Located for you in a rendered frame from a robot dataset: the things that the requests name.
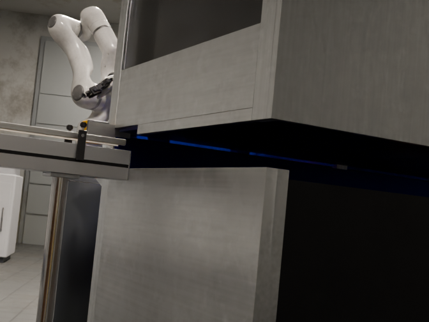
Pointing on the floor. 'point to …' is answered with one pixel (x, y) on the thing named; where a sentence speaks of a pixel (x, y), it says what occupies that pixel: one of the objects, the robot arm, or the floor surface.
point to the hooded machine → (9, 210)
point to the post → (109, 147)
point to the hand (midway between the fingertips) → (92, 91)
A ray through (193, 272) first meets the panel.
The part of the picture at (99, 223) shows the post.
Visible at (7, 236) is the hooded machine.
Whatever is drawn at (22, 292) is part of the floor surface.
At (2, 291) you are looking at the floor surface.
